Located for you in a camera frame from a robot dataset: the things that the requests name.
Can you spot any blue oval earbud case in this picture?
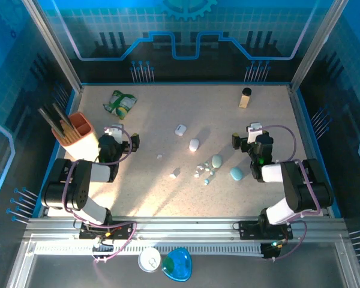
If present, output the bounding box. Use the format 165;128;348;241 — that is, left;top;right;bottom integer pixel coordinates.
230;167;244;182

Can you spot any orange and white utensil holder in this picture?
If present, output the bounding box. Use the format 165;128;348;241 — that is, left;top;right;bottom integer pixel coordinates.
52;111;102;163

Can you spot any wooden chopstick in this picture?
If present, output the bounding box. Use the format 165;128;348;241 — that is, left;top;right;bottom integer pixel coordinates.
66;122;82;142
59;119;76;145

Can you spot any small bottle with black cap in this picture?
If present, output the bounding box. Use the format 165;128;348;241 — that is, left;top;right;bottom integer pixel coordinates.
238;87;253;109

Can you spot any green and white snack bag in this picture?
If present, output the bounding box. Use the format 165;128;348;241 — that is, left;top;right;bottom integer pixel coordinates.
103;89;138;120

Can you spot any black chopstick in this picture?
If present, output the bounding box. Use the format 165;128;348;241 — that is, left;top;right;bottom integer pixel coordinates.
52;103;76;130
37;107;67;139

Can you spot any white round lid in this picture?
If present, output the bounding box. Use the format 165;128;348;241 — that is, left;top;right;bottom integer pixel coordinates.
137;247;162;273

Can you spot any blue heart-shaped container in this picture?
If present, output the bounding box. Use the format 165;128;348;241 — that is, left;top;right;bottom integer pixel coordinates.
161;247;193;283

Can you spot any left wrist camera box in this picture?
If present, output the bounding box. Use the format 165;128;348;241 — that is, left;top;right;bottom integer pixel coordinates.
112;123;124;142

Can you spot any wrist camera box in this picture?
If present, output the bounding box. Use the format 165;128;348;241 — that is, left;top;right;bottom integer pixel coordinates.
247;122;263;143
112;123;124;142

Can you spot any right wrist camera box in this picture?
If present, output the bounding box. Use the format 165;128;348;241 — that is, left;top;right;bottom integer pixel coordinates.
247;122;263;143

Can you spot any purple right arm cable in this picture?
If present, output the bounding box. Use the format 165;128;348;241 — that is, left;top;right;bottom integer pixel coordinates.
262;124;322;262

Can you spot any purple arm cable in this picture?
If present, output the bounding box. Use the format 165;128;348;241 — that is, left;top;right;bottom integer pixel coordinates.
62;124;138;265
262;124;322;262

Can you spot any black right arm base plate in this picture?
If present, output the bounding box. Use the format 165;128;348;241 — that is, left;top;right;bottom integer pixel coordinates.
238;220;293;241

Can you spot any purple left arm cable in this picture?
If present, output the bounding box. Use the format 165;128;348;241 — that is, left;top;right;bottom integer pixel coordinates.
62;124;138;265

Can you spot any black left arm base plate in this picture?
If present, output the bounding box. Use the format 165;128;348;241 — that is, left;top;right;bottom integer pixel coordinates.
79;221;136;240

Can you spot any aluminium mounting rail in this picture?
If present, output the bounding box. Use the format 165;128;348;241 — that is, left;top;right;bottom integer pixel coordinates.
23;216;349;242

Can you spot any white slotted cable duct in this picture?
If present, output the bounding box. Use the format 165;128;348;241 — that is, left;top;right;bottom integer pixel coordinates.
32;243;265;256

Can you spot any aluminium frame post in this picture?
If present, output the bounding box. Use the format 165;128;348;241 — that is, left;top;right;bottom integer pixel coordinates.
20;0;84;93
290;0;350;93

